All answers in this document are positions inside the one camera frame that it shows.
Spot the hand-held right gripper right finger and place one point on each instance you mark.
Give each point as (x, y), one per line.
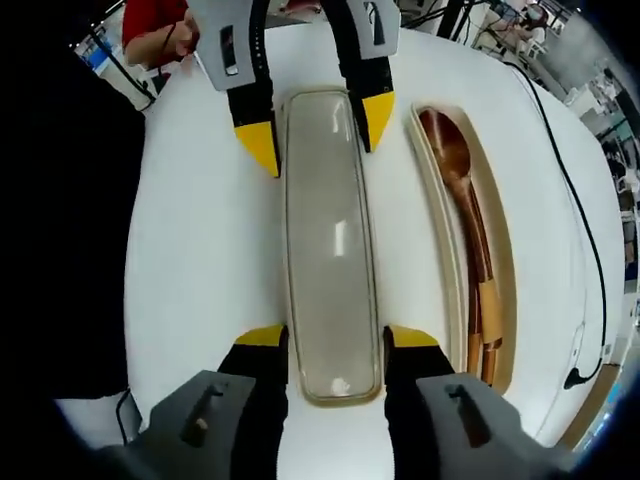
(415, 400)

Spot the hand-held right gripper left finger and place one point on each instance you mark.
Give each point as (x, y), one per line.
(255, 400)

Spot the brown wooden spoon utensil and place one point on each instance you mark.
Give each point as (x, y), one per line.
(445, 145)

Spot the translucent cutlery case lid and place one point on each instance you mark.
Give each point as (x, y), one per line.
(330, 225)

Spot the beige cutlery case base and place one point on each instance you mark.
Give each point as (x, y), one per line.
(502, 240)

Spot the brown cardboard box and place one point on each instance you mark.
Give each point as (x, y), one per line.
(595, 400)

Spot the person's black clothing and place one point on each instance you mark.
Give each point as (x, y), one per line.
(65, 225)

